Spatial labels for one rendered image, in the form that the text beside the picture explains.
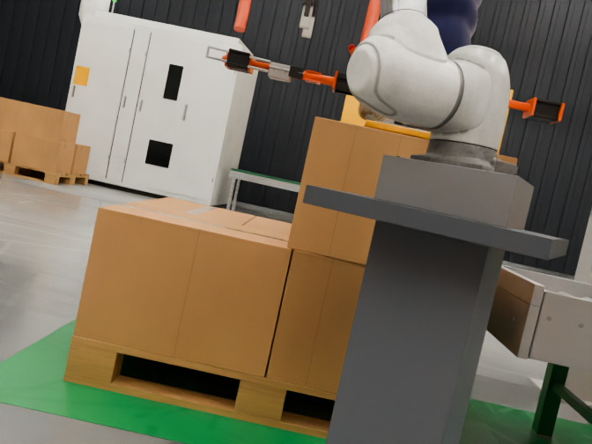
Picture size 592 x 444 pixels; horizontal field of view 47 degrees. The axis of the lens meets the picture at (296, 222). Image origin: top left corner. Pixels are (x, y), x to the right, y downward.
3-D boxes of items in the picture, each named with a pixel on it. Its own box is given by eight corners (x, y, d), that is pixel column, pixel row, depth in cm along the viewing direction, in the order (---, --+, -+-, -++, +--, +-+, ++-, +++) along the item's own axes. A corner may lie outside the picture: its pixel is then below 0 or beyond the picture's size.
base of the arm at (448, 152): (507, 175, 141) (514, 149, 141) (407, 159, 151) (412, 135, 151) (523, 183, 157) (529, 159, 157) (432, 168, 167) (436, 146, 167)
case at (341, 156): (466, 275, 239) (492, 163, 236) (485, 292, 199) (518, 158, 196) (299, 237, 244) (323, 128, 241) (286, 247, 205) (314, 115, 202)
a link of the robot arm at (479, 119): (514, 154, 152) (535, 56, 151) (455, 138, 143) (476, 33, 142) (463, 151, 166) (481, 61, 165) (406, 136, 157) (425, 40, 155)
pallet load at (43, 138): (87, 185, 929) (99, 119, 923) (54, 184, 828) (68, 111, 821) (4, 166, 939) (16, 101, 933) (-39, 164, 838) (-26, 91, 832)
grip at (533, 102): (551, 124, 193) (555, 107, 193) (561, 121, 185) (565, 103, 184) (521, 118, 194) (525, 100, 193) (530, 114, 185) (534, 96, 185)
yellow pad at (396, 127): (470, 151, 212) (474, 135, 211) (477, 149, 202) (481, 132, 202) (363, 129, 213) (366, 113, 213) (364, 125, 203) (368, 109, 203)
